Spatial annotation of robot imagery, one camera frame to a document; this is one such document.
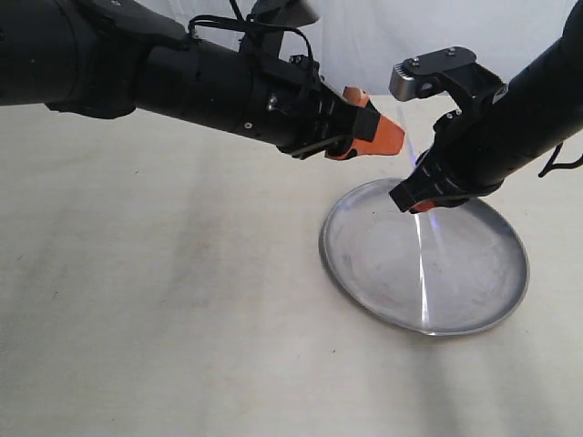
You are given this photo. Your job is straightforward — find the round stainless steel plate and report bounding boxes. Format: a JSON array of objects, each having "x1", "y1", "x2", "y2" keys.
[{"x1": 319, "y1": 178, "x2": 529, "y2": 337}]

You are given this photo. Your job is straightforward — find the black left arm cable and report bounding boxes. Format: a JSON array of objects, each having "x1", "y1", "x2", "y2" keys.
[{"x1": 189, "y1": 0, "x2": 322, "y2": 87}]

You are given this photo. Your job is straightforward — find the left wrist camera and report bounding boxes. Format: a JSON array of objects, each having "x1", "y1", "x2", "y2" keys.
[{"x1": 239, "y1": 1, "x2": 320, "y2": 57}]

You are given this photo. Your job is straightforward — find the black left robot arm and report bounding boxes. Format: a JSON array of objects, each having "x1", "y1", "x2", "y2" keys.
[{"x1": 1, "y1": 1, "x2": 404, "y2": 160}]

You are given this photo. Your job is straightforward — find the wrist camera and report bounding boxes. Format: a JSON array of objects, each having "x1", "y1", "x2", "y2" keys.
[
  {"x1": 389, "y1": 46, "x2": 505, "y2": 113},
  {"x1": 239, "y1": 1, "x2": 320, "y2": 57}
]

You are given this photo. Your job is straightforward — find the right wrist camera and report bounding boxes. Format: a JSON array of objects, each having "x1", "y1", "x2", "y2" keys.
[{"x1": 389, "y1": 46, "x2": 505, "y2": 113}]

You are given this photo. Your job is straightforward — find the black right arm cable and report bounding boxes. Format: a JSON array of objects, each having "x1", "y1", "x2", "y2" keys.
[{"x1": 537, "y1": 140, "x2": 583, "y2": 178}]

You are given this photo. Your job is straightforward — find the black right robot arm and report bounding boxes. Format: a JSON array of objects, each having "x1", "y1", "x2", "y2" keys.
[{"x1": 390, "y1": 2, "x2": 582, "y2": 214}]

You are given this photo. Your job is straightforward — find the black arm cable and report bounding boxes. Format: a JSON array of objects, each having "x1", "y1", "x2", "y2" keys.
[
  {"x1": 189, "y1": 0, "x2": 322, "y2": 87},
  {"x1": 537, "y1": 140, "x2": 583, "y2": 178}
]

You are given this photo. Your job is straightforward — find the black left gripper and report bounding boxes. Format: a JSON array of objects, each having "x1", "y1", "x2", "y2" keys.
[{"x1": 248, "y1": 56, "x2": 355, "y2": 159}]

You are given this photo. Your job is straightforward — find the white backdrop sheet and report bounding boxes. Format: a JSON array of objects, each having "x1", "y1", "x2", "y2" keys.
[{"x1": 149, "y1": 0, "x2": 583, "y2": 99}]

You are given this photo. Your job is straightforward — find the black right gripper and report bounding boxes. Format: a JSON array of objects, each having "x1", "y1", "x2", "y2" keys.
[{"x1": 325, "y1": 86, "x2": 506, "y2": 214}]

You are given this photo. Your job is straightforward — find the clear plastic stick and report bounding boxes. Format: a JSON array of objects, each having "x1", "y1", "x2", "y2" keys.
[{"x1": 396, "y1": 107, "x2": 450, "y2": 249}]

